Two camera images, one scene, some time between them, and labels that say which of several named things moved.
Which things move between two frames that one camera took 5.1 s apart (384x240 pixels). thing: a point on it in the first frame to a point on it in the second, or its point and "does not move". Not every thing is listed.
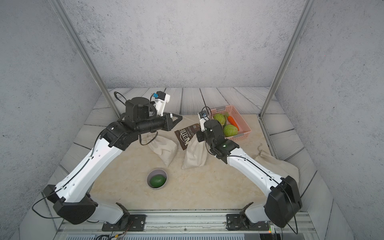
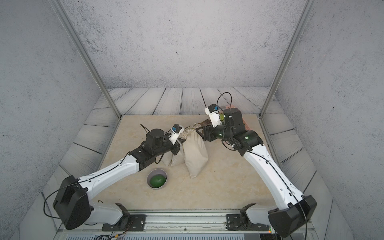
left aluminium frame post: x=59 y=8 does not move
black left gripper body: x=152 y=122 to x=166 y=146
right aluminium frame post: x=308 y=8 does not move
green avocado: x=157 y=181 does not move
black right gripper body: x=203 y=136 to x=221 y=132
